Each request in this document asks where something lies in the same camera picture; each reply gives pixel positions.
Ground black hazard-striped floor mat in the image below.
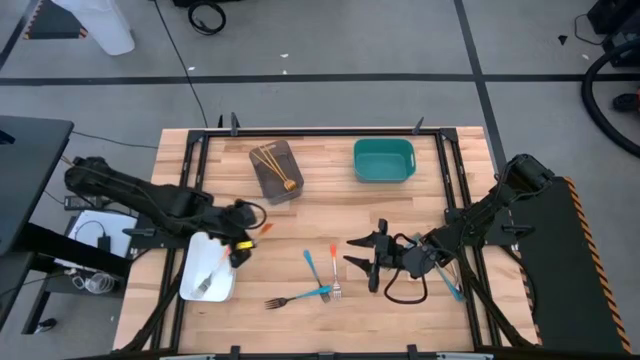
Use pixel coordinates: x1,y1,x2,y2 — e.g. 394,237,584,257
507,174,635,355
21,0,90,41

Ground black caster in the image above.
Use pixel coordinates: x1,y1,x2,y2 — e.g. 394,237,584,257
31,316,59,335

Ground black fork blue handle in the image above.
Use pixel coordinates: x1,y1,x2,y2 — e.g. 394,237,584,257
433,264,467,304
264,285,332,311

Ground black desk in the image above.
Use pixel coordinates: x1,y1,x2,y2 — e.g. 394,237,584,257
0,115,76,257

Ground black floor cable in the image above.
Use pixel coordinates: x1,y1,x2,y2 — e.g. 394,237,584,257
151,0,210,129

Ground black desk base frame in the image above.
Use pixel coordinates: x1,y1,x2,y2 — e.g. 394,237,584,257
0,222,132,336

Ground black looped gripper cable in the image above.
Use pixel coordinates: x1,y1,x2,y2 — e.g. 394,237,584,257
234,198,268,229
383,232,430,306

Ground black aluminium table frame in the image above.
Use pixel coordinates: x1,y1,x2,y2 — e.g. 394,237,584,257
113,126,544,360

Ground clear grey plastic bin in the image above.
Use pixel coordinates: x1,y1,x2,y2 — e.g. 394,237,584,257
248,139,306,207

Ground gold fork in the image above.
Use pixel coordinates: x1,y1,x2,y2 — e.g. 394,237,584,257
263,143,297,193
258,144,297,193
251,149,297,193

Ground thick black hose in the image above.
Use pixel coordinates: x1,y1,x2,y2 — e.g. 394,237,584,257
580,38,640,160

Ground black red tool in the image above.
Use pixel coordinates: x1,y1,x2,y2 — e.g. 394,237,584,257
611,88,640,114

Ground white lined trash bin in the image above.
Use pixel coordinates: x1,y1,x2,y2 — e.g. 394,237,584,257
51,0,137,57

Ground teal plastic bin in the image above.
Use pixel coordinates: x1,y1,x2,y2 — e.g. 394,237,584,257
352,137,418,184

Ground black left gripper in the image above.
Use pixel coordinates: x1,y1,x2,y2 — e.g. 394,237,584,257
206,201,261,270

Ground coiled black cable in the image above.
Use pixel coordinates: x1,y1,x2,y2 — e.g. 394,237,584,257
186,0,228,37

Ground black power brick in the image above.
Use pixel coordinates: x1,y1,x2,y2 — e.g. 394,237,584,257
63,194,104,212

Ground white plastic bin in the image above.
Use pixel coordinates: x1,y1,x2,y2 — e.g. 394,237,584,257
178,230,238,304

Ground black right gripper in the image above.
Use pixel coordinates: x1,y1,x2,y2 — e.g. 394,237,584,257
343,217,440,295

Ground silver fork blue handle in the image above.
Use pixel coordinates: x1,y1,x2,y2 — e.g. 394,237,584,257
302,249,332,305

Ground black equipment case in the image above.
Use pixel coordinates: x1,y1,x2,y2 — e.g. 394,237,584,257
585,0,640,69

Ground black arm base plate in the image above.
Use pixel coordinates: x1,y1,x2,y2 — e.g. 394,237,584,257
447,207,537,247
123,214,202,251

